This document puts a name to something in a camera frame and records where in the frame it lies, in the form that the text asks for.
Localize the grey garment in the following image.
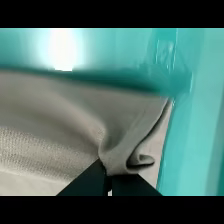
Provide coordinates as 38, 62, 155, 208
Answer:
0, 69, 174, 197

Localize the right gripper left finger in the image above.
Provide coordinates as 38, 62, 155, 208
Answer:
56, 158, 109, 197

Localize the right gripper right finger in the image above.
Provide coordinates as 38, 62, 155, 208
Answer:
110, 173, 163, 197

